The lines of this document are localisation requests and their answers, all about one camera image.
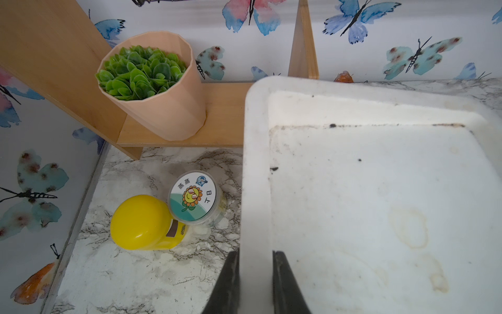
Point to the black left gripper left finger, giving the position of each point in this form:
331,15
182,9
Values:
224,298

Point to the peach pot green plant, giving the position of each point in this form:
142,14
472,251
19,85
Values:
153,78

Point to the wooden shelf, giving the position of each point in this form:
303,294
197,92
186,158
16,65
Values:
54,48

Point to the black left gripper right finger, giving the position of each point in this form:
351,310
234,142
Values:
287,296

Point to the yellow cap bottle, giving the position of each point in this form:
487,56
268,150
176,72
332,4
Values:
145,223

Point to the small clear sticker jar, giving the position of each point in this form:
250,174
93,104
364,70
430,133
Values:
196,199

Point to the white plastic drawer cabinet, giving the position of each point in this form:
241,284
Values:
383,200

